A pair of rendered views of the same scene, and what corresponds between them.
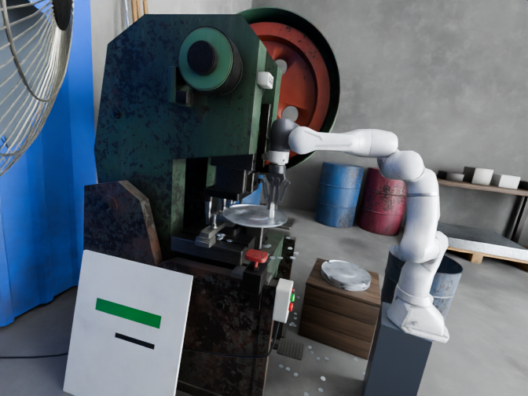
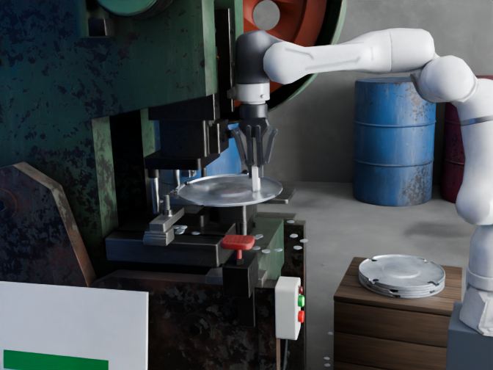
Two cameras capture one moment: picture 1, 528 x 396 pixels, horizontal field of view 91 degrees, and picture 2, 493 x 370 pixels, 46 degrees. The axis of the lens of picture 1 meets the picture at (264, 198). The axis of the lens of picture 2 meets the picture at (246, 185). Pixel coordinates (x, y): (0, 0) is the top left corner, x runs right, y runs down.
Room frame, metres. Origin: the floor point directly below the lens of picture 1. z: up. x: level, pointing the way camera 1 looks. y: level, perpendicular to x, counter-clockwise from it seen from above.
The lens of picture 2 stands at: (-0.43, -0.03, 1.18)
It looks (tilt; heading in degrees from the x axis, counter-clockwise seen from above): 14 degrees down; 1
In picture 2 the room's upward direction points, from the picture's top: 2 degrees counter-clockwise
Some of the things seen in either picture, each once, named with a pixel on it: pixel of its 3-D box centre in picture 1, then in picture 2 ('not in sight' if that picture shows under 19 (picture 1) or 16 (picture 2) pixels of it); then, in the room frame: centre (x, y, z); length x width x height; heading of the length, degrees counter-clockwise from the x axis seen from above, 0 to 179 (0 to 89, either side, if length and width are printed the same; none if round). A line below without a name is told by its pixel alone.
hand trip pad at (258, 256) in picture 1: (255, 264); (238, 255); (0.78, 0.00, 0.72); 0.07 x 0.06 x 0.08; 77
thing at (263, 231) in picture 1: (264, 231); (248, 213); (1.11, -0.02, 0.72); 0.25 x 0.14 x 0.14; 77
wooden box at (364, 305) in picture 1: (339, 302); (399, 325); (1.46, -0.54, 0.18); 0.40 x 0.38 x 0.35; 70
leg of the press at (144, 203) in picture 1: (164, 300); (108, 338); (0.92, 0.35, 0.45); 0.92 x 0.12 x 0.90; 77
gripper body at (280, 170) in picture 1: (276, 174); (254, 120); (1.10, -0.04, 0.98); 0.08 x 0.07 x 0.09; 77
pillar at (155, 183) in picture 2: (208, 207); (155, 187); (1.08, 0.23, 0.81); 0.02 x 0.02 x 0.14
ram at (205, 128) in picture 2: (242, 155); (196, 98); (1.14, 0.11, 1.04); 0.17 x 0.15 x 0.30; 77
